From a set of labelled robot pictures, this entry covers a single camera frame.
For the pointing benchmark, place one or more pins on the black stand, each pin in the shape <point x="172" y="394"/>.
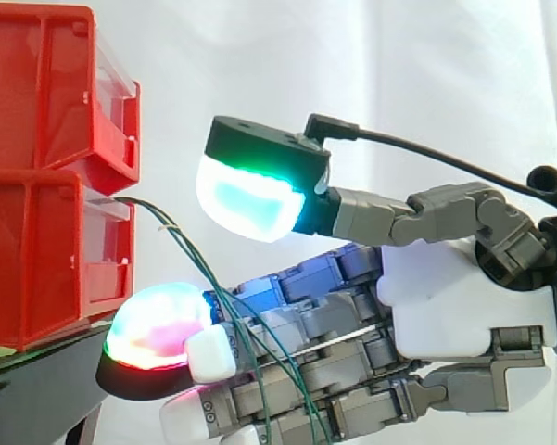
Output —
<point x="37" y="389"/>

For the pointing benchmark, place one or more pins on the red bin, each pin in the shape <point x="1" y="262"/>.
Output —
<point x="37" y="259"/>
<point x="41" y="88"/>

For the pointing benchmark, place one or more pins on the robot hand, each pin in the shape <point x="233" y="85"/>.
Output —
<point x="435" y="296"/>

